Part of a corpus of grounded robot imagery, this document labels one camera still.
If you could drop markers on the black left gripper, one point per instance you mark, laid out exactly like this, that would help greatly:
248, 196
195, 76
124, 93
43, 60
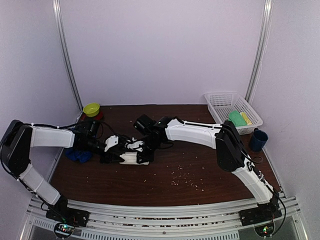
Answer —
108, 157

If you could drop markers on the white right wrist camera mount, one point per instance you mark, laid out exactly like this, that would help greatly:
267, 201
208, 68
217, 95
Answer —
135, 146

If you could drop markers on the blue microfiber towel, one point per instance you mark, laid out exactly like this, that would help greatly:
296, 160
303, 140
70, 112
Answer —
78, 155

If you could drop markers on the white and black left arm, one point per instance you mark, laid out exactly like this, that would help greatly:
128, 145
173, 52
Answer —
21, 138

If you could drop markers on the aluminium frame post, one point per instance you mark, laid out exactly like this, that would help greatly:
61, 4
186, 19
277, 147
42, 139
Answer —
261, 47
65, 52

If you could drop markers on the rolled green towel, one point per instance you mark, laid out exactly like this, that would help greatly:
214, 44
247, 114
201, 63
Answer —
236, 118

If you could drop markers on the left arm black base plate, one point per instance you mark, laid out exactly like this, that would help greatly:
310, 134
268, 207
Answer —
72, 216

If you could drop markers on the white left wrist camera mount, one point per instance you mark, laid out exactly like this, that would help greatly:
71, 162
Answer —
111, 142

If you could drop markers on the dark blue cup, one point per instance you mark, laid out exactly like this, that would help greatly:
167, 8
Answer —
258, 140

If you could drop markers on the right round circuit board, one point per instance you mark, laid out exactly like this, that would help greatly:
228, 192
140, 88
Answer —
265, 230

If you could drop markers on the left round circuit board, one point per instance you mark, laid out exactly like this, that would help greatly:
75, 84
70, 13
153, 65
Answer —
63, 230

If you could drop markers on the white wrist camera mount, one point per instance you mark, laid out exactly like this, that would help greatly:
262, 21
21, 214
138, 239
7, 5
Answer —
135, 146
111, 142

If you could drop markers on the round circuit board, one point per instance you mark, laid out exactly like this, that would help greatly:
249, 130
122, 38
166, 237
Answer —
63, 230
265, 230

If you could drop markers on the white towel with blue emblem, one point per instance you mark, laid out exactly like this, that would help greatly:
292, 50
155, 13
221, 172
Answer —
130, 158

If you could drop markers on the lime green plastic bowl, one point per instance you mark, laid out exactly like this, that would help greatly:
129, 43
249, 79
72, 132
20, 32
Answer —
91, 109

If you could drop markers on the red floral ceramic bowl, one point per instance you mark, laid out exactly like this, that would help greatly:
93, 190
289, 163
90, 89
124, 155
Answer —
98, 117

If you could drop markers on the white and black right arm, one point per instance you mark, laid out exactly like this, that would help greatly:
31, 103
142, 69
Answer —
224, 138

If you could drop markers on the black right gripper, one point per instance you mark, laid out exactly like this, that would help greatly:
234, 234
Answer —
147, 158

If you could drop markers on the right aluminium frame post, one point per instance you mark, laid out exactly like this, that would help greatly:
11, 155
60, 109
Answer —
261, 47

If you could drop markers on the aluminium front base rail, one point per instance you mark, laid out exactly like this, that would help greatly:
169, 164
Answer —
217, 221

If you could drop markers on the white perforated plastic basket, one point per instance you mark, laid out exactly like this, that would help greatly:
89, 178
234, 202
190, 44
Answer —
221, 104

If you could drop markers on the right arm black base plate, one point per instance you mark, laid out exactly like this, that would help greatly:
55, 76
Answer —
258, 215

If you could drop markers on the left aluminium frame post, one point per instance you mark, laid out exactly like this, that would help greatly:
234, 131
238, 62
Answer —
65, 52

